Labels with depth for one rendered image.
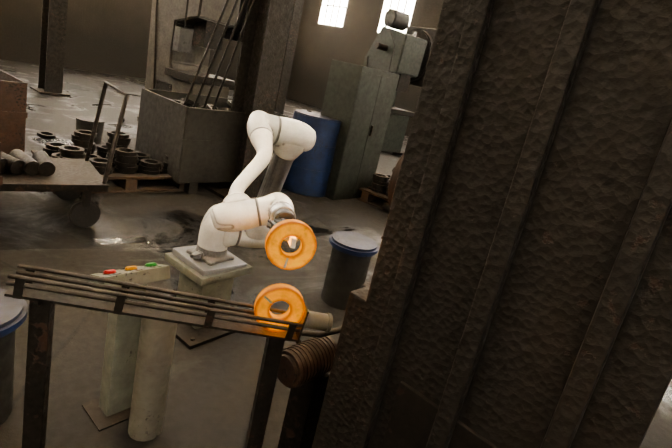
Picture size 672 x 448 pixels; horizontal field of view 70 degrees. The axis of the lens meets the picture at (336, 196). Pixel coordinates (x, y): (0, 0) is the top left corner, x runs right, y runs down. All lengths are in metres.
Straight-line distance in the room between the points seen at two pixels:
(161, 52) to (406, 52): 4.50
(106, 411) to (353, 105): 3.90
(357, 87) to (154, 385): 3.93
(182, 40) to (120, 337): 5.12
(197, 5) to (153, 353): 5.44
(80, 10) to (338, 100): 9.22
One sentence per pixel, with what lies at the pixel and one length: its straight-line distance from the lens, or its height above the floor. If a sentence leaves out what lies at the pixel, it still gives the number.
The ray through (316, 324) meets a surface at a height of 0.67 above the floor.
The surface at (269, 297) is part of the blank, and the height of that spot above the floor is 0.75.
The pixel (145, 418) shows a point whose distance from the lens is 2.00.
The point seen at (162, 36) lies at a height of 1.31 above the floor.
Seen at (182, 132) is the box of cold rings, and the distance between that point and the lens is 4.52.
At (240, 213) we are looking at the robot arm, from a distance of 1.69.
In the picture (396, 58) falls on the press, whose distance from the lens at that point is 9.47.
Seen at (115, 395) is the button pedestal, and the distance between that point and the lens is 2.11.
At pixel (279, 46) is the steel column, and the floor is 1.50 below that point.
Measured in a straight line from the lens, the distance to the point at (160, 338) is 1.80.
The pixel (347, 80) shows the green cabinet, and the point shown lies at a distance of 5.28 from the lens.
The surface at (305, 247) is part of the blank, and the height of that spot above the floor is 0.91.
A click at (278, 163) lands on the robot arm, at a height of 0.95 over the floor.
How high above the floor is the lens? 1.44
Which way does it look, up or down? 15 degrees down
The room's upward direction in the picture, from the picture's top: 13 degrees clockwise
